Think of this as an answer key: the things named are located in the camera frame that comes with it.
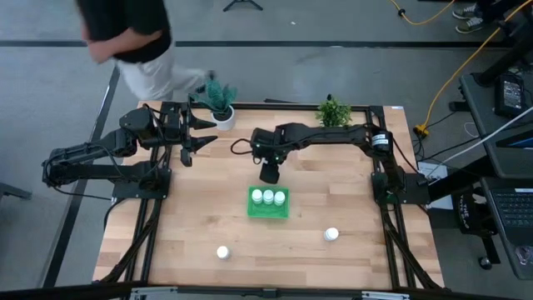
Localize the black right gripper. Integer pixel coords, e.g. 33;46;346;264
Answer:
249;127;289;185

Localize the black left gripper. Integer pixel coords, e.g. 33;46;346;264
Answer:
156;101;219;168

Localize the green plastic basket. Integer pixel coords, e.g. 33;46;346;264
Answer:
247;185;291;220

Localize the teal plant in white pot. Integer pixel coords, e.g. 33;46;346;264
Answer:
189;77;238;132

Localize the small green leafy plant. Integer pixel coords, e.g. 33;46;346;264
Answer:
315;94;354;128

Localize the person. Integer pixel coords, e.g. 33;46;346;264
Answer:
74;0;217;103

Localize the black tripod foot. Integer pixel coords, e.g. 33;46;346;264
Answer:
222;0;264;13

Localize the white paper sheet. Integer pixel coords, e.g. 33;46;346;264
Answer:
417;161;455;210

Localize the black stand foot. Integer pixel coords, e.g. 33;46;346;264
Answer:
0;182;33;202

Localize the black bag with white print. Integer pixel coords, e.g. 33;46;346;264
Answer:
451;192;501;235

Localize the black side desk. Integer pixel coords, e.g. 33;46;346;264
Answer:
459;71;533;180

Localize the person's shoe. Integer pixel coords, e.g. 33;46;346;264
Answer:
452;3;478;20
456;17;484;34

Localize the black stand pole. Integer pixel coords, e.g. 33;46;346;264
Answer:
474;24;533;88

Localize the black laptop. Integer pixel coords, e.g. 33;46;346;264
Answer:
482;177;533;281

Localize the black aluminium table frame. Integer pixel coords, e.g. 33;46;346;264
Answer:
99;99;445;293

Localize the black camera rig beam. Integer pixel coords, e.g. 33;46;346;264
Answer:
0;282;533;300

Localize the yellow extension cable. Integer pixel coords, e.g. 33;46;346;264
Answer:
413;0;533;138

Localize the yellow cable with black plug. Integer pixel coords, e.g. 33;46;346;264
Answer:
390;0;457;26

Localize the white cable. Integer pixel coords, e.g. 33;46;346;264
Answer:
441;106;533;164

